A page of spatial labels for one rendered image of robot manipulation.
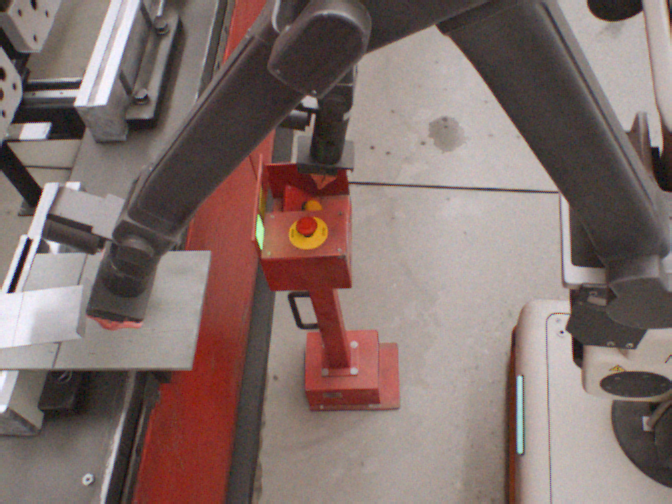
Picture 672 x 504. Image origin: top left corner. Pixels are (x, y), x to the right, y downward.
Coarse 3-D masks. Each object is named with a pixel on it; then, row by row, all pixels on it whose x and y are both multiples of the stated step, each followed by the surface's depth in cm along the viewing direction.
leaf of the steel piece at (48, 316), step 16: (64, 288) 95; (80, 288) 95; (32, 304) 94; (48, 304) 94; (64, 304) 93; (80, 304) 91; (32, 320) 92; (48, 320) 92; (64, 320) 92; (80, 320) 90; (16, 336) 91; (32, 336) 91; (48, 336) 91; (64, 336) 91; (80, 336) 90
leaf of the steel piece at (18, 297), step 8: (8, 296) 95; (16, 296) 95; (0, 304) 94; (8, 304) 94; (16, 304) 94; (0, 312) 94; (8, 312) 94; (16, 312) 93; (0, 320) 93; (8, 320) 93; (16, 320) 93; (0, 328) 92; (8, 328) 92; (0, 336) 92; (8, 336) 91; (0, 344) 91; (8, 344) 91
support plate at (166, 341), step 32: (64, 256) 98; (96, 256) 98; (192, 256) 96; (32, 288) 96; (160, 288) 93; (192, 288) 93; (160, 320) 91; (192, 320) 90; (32, 352) 90; (64, 352) 89; (96, 352) 89; (128, 352) 88; (160, 352) 88; (192, 352) 88
